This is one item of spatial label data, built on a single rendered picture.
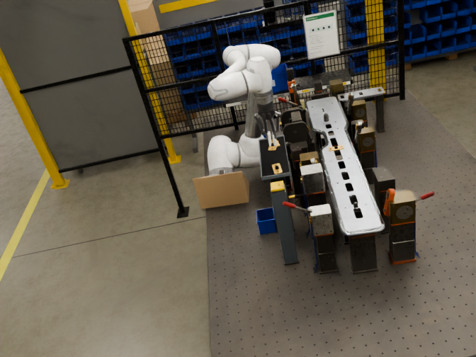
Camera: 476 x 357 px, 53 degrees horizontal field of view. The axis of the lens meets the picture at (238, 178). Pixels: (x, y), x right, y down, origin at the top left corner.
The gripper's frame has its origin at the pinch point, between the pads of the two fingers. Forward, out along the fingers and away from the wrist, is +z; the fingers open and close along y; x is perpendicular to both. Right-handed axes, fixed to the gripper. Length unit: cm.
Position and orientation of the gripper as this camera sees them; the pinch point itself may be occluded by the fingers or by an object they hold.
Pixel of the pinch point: (271, 138)
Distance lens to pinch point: 236.9
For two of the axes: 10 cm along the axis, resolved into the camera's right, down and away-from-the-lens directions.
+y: 9.5, -0.3, -3.1
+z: 2.0, 8.2, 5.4
